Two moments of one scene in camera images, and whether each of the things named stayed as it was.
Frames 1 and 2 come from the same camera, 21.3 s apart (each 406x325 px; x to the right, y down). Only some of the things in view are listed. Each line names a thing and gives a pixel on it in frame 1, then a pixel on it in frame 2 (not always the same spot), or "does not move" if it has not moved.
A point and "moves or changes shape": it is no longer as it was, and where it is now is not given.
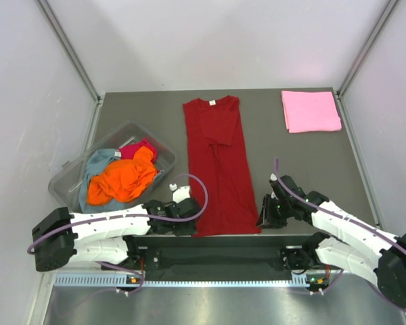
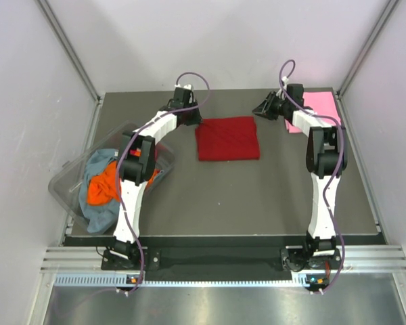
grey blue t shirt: x=97 y=164 does not move
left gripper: x=189 y=229 to x=195 y=119
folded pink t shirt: x=310 y=111 does not move
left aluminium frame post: x=70 y=50 does not move
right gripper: x=264 y=217 to x=263 y=111
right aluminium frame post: x=367 y=48 does not move
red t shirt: x=216 y=156 moves or changes shape
